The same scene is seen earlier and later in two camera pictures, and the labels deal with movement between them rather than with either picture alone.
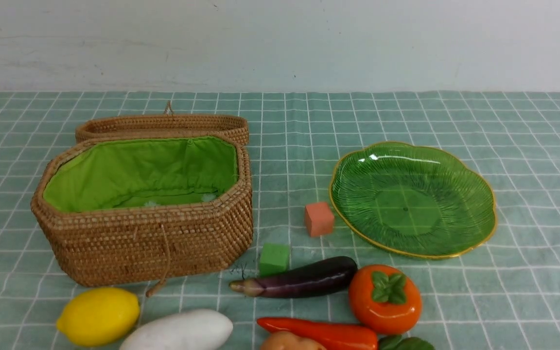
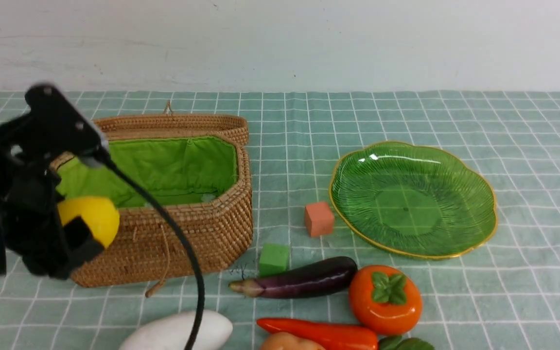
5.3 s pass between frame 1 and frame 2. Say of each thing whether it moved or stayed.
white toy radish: stayed
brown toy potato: stayed
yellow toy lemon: moved
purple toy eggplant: stayed
